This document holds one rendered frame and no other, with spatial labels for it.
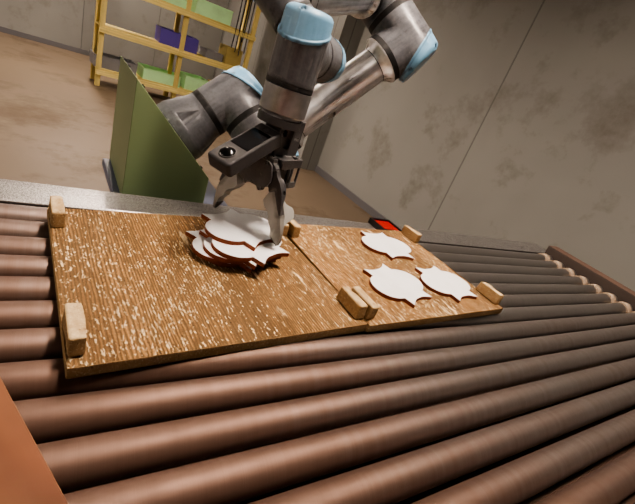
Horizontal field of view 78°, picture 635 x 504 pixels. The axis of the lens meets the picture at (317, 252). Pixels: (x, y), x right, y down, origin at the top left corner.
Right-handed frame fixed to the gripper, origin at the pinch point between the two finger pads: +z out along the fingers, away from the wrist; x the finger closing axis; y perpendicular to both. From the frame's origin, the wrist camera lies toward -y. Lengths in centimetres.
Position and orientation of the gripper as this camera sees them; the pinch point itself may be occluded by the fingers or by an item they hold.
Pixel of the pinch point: (241, 227)
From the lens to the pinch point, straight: 70.8
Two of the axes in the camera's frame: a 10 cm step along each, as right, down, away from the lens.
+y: 5.1, -2.2, 8.3
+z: -3.2, 8.5, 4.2
